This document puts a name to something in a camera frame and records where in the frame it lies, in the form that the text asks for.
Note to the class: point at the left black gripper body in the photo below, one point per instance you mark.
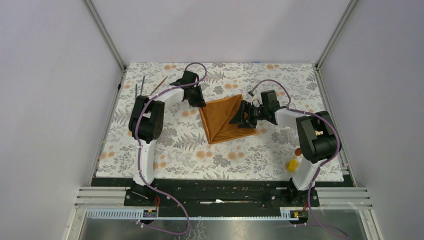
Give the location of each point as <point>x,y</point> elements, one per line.
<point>195,93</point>

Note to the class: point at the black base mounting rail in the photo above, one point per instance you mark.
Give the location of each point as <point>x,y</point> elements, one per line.
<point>219,198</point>

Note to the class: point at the aluminium frame post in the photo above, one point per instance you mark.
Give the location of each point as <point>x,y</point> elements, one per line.
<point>338,29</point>
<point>93,12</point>

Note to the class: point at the yellow cylinder block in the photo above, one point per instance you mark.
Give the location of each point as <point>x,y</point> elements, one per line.
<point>292,165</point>

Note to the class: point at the brown round block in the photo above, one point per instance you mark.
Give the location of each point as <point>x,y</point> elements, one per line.
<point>298,152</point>

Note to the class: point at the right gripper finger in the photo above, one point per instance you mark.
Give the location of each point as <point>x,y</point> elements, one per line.
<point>245,125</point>
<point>239,118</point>

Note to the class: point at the brown wooden spoon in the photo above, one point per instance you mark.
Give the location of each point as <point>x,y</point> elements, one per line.
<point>159,85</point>

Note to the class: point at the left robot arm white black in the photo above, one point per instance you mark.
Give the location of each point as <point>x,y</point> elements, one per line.
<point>147,120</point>

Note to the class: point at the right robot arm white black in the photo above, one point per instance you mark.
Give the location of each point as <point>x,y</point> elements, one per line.
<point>318,139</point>

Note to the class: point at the dark teal chopstick right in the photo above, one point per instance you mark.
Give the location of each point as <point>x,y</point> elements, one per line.
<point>142,85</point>

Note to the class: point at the right aluminium frame post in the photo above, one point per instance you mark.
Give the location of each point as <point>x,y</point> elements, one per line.
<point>338,29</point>

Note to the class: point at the orange cloth napkin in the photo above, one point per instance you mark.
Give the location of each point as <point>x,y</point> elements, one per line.
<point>215,118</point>

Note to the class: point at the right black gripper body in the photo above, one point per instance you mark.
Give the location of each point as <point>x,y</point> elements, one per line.
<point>255,114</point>

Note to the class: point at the left aluminium frame post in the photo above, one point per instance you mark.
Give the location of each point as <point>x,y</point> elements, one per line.
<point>93,12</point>

